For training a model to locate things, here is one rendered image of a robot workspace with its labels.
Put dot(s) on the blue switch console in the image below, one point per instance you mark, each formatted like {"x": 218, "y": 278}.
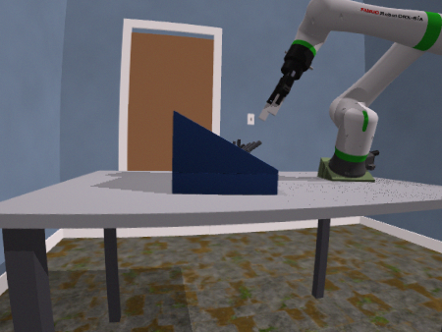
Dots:
{"x": 204, "y": 163}

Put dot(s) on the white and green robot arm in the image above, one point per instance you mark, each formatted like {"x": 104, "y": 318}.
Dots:
{"x": 417, "y": 31}

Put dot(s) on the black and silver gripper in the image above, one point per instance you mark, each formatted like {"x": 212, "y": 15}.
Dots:
{"x": 278, "y": 95}

